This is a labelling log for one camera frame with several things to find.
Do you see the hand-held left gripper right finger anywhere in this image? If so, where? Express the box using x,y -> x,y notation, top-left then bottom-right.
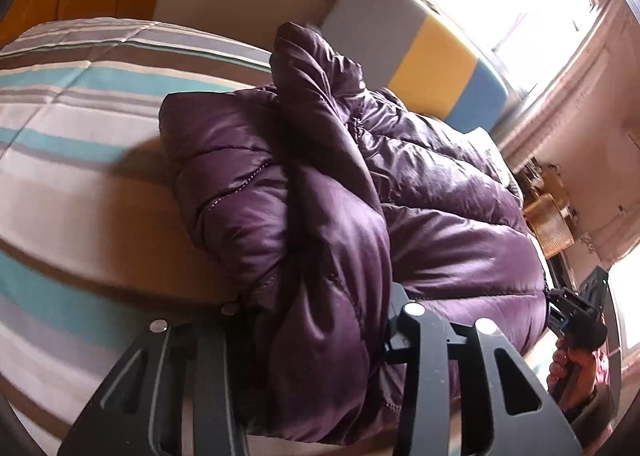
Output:
382,281 -> 583,456

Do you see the white printed pillow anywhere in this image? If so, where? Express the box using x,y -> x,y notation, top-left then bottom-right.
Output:
465,128 -> 523,198

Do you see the rattan chair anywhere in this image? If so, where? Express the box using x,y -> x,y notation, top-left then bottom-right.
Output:
522,196 -> 576,259

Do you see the purple puffer jacket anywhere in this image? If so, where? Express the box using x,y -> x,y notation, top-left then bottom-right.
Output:
159,21 -> 553,444

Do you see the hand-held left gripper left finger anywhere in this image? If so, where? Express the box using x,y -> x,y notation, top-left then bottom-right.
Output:
57,303 -> 251,456

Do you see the window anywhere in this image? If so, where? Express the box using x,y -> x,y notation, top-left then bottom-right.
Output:
425,0 -> 601,102

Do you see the grey yellow blue headboard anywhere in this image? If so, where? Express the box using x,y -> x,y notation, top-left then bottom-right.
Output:
320,0 -> 511,134

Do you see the cluttered wooden desk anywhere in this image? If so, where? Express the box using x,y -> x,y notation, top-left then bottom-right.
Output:
515,161 -> 571,207

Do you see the person's right hand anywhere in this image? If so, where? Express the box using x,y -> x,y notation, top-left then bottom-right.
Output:
547,349 -> 597,407

